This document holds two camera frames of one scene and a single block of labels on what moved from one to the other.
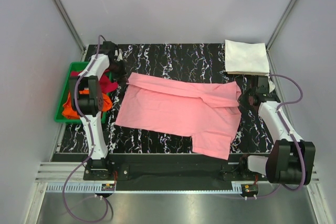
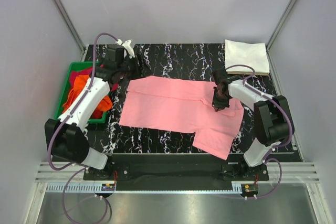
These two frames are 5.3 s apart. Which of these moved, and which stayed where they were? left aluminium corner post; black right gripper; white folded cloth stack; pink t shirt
Moved: black right gripper
Stayed: white folded cloth stack; left aluminium corner post; pink t shirt
